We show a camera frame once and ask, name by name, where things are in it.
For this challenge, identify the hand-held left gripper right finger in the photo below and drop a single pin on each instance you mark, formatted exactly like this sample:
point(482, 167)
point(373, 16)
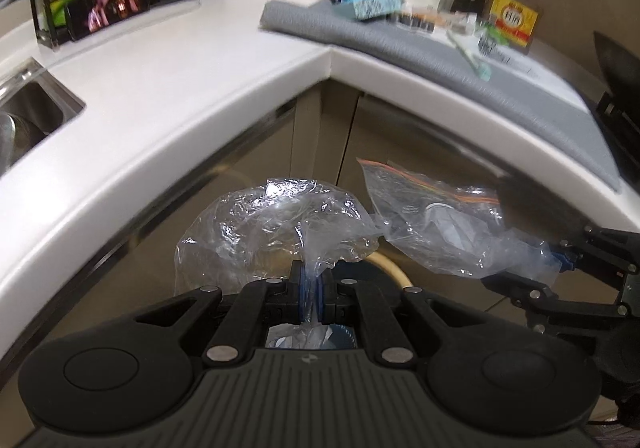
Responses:
point(325, 295)

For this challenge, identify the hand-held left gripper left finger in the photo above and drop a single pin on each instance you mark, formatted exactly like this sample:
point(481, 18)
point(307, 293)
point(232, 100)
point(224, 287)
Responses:
point(299, 288)

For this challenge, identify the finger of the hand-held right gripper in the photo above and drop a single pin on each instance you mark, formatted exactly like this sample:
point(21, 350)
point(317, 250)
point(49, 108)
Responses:
point(610, 248)
point(575, 312)

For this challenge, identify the clear plastic bag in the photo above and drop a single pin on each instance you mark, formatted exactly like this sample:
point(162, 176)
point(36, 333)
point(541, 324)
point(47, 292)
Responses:
point(250, 228)

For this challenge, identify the orange-striped zip bag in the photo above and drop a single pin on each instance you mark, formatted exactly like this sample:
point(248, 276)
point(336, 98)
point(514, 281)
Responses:
point(440, 233)

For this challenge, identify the clear printed wrapper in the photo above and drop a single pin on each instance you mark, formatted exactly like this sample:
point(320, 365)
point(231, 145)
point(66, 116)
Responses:
point(435, 20)

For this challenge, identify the black stove top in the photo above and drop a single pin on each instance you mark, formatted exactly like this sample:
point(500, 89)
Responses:
point(625, 138)

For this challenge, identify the black wok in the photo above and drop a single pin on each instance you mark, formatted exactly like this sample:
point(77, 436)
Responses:
point(620, 63)

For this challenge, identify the green toothbrush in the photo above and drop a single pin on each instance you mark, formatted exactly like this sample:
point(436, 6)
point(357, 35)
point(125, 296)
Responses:
point(472, 59)

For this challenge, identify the green snack wrapper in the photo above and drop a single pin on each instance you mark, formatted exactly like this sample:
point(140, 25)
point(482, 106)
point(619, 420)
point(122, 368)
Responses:
point(490, 33)

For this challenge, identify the amber cooking wine jug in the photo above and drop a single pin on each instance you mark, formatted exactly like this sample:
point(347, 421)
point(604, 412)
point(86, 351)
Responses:
point(515, 18)

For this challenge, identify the grey mat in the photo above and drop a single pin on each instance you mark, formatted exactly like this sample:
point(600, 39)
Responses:
point(400, 48)

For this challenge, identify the steel sink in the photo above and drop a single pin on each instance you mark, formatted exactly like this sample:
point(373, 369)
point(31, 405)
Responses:
point(30, 113)

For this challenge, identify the black phone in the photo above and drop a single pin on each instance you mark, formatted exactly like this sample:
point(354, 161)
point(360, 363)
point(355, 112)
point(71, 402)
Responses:
point(110, 5)

